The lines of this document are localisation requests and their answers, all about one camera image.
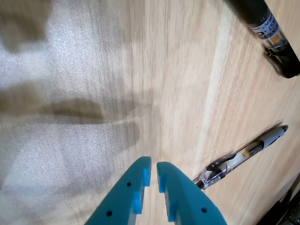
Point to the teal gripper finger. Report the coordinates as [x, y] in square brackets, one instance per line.
[185, 201]
[124, 199]

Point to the grey grip retractable pen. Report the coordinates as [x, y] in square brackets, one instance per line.
[234, 162]

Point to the black barrel labelled pen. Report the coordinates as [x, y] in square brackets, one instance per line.
[257, 11]

